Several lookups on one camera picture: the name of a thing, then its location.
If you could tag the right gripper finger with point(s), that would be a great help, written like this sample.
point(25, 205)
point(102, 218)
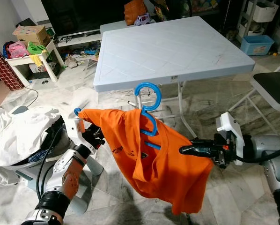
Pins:
point(197, 151)

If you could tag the orange shirt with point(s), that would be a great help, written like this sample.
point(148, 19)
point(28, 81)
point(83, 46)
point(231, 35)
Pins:
point(168, 178)

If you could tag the blue plastic clothes hanger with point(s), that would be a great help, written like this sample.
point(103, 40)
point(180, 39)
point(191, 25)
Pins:
point(158, 96)

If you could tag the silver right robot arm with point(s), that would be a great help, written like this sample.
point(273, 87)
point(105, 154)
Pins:
point(271, 147)

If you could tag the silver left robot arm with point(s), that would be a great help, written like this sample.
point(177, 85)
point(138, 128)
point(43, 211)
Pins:
point(72, 176)

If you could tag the black garment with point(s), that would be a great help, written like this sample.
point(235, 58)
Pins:
point(59, 130)

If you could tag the blue plaid garment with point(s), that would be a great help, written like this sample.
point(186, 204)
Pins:
point(46, 157)

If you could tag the white side table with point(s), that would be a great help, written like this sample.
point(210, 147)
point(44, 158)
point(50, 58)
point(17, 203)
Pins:
point(52, 63)

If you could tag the yellow cloth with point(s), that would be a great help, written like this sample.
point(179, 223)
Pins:
point(36, 60)

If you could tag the red tiled column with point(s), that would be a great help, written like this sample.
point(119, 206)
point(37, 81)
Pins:
point(6, 70)

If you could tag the white low TV bench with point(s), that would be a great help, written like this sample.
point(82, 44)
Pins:
point(74, 38)

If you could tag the green toy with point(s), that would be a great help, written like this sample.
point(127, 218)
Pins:
point(38, 48)

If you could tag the blue plastic bin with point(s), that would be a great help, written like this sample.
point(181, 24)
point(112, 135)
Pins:
point(257, 45)

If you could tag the pale blue small table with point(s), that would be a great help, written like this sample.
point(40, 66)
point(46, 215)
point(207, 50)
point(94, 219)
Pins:
point(112, 27)

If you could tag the pink bag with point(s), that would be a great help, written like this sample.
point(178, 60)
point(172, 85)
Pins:
point(17, 50)

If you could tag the cardboard box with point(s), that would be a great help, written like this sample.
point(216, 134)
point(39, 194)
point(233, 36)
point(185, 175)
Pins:
point(31, 35)

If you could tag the black television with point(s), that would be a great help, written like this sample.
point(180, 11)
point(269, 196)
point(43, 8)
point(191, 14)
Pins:
point(79, 14)

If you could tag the white purple toy car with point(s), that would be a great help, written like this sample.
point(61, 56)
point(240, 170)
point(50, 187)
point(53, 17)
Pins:
point(143, 20)

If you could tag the orange bag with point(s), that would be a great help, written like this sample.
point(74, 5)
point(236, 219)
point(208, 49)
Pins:
point(134, 9)

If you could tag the white rolling shelf trolley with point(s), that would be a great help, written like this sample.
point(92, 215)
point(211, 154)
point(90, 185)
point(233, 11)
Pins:
point(264, 10)

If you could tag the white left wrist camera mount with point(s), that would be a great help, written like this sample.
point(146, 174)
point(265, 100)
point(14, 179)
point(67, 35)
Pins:
point(75, 131)

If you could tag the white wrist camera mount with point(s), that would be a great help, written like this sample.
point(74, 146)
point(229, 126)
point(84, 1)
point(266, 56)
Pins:
point(75, 131)
point(229, 125)

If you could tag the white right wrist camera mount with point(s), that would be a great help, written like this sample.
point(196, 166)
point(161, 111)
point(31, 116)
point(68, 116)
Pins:
point(229, 125)

